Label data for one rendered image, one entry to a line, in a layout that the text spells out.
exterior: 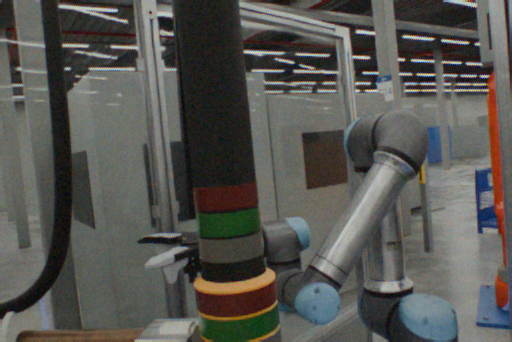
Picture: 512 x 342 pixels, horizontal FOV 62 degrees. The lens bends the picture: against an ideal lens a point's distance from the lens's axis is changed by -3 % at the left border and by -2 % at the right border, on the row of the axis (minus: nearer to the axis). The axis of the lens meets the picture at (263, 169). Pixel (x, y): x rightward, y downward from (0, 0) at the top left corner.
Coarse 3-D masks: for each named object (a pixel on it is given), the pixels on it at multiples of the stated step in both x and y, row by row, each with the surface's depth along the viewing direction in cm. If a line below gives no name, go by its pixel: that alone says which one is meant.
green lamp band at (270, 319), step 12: (276, 312) 22; (204, 324) 22; (216, 324) 21; (228, 324) 21; (240, 324) 21; (252, 324) 21; (264, 324) 21; (276, 324) 22; (204, 336) 22; (216, 336) 21; (228, 336) 21; (240, 336) 21; (252, 336) 21
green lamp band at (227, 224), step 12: (204, 216) 21; (216, 216) 21; (228, 216) 21; (240, 216) 21; (252, 216) 22; (204, 228) 21; (216, 228) 21; (228, 228) 21; (240, 228) 21; (252, 228) 22
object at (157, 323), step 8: (160, 320) 25; (168, 320) 25; (176, 320) 25; (184, 320) 25; (192, 320) 24; (152, 328) 24; (144, 336) 23; (152, 336) 23; (160, 336) 23; (168, 336) 23; (176, 336) 22; (184, 336) 22
